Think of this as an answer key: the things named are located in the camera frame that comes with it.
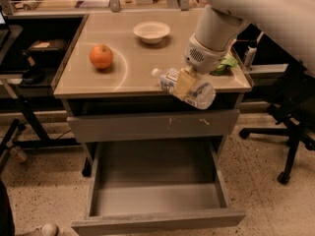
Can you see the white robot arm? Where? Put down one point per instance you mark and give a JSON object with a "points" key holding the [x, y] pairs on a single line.
{"points": [[289, 23]]}

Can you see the black desk frame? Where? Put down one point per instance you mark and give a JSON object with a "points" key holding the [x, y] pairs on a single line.
{"points": [[10, 146]]}

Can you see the black tape dispenser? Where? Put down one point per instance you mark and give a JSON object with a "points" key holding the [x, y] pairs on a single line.
{"points": [[33, 75]]}

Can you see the closed grey upper drawer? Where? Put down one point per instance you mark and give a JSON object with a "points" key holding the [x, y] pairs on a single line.
{"points": [[146, 126]]}

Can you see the white shoe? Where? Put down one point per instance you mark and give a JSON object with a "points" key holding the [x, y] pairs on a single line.
{"points": [[47, 229]]}

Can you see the white paper bowl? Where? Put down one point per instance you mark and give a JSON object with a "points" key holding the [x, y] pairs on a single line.
{"points": [[151, 32]]}

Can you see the open grey drawer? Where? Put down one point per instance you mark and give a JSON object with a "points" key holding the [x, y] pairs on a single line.
{"points": [[156, 185]]}

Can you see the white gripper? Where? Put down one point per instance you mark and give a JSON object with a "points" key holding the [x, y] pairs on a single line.
{"points": [[204, 57]]}

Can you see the green chip bag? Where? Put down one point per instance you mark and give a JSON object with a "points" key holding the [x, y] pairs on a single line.
{"points": [[226, 63]]}

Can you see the black box on shelf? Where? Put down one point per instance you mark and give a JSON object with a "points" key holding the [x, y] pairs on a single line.
{"points": [[48, 50]]}

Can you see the grey drawer cabinet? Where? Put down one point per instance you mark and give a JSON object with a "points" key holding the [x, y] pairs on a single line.
{"points": [[110, 95]]}

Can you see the clear plastic water bottle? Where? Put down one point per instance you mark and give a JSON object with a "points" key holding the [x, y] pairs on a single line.
{"points": [[201, 95]]}

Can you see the black office chair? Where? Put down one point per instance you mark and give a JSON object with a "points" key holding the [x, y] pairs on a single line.
{"points": [[292, 103]]}

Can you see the white spray bottle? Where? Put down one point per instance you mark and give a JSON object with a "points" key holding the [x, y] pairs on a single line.
{"points": [[251, 51]]}

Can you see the orange apple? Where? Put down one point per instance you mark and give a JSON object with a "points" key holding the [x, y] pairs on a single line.
{"points": [[101, 56]]}

